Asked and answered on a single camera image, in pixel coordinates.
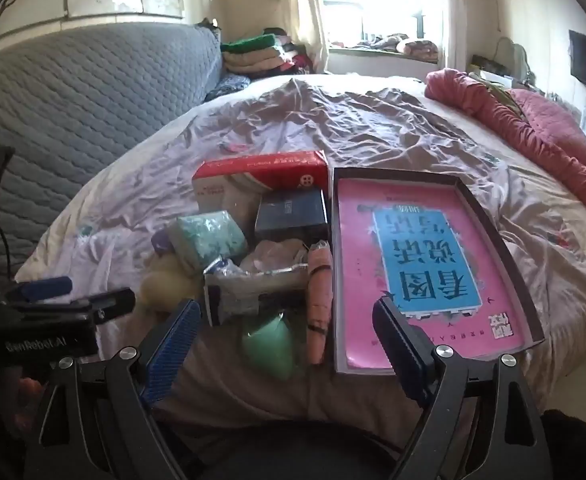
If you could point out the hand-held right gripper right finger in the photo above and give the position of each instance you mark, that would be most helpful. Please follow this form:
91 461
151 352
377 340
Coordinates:
398 350

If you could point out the dark blue box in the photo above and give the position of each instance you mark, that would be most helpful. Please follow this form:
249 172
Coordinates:
290 212

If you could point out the blue patterned pillow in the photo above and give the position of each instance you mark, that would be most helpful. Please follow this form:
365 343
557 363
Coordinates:
228 87

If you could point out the grey quilted headboard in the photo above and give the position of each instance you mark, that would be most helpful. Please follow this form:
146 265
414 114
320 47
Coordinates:
83 95

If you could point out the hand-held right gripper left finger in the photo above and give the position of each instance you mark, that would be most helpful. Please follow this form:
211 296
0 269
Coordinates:
173 350

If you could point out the window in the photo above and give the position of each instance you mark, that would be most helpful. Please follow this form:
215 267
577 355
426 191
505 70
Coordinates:
383 0

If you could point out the cream curtain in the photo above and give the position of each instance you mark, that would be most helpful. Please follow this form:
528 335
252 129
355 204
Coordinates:
305 15

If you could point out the green cloth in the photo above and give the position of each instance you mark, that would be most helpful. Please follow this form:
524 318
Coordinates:
498 90

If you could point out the green makeup sponge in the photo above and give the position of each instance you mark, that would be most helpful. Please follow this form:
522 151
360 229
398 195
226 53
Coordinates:
268 345

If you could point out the bedding on window sill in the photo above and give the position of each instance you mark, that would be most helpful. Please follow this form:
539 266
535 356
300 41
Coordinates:
403 45

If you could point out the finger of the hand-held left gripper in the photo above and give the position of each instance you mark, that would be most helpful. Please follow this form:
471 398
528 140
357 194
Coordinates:
110 302
43 287

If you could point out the orange packet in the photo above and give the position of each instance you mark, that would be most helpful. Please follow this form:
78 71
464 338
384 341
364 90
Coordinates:
319 305

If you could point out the cream plush toy purple cloth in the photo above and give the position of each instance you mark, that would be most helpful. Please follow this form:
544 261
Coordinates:
165 282

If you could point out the red and white tissue box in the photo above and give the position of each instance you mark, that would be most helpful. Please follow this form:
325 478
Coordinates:
258 172

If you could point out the stack of folded clothes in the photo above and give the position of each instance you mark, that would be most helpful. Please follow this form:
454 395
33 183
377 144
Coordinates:
258 55

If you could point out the green patterned tissue packet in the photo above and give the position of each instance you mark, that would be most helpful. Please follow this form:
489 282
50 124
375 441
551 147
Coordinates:
208 240

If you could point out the clear plastic packet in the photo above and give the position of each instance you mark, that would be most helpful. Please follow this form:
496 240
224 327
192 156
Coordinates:
233 295

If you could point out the pink and blue book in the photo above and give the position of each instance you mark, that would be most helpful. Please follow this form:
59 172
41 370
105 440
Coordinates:
423 260

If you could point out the pink quilt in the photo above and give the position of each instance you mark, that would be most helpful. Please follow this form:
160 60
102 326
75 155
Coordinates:
538 140

